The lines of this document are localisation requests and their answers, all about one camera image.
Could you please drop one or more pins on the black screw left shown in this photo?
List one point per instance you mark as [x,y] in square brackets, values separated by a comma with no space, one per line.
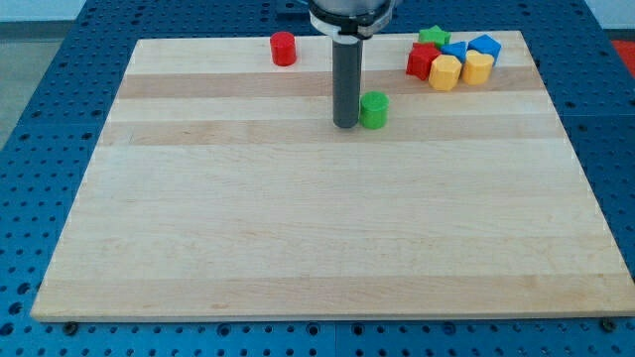
[70,328]

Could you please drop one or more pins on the black screw right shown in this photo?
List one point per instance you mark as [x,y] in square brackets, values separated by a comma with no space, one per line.
[607,324]

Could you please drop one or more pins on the black screw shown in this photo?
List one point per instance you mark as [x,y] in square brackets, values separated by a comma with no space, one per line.
[607,324]
[70,328]

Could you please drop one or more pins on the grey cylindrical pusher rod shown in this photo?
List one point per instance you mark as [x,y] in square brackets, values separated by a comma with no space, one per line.
[346,83]

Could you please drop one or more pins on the wooden board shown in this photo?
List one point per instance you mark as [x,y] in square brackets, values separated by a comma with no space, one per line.
[221,190]

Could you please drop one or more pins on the red star block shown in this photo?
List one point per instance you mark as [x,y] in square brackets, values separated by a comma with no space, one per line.
[420,60]

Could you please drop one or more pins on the red cylinder block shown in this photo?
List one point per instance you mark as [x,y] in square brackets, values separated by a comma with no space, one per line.
[283,48]

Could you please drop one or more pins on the yellow heart block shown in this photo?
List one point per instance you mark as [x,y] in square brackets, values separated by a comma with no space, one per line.
[477,67]

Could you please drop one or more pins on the blue triangle block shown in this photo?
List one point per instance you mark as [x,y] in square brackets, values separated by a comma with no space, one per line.
[457,50]

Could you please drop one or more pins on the blue cube block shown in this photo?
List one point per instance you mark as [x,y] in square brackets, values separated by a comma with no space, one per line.
[487,45]

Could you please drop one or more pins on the green cylinder block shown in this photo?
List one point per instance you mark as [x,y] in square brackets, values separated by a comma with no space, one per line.
[374,107]

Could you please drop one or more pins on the yellow hexagon block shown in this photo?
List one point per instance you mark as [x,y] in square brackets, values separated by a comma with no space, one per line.
[445,71]

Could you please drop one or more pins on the green star block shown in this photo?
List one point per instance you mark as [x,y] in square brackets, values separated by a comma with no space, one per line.
[434,35]

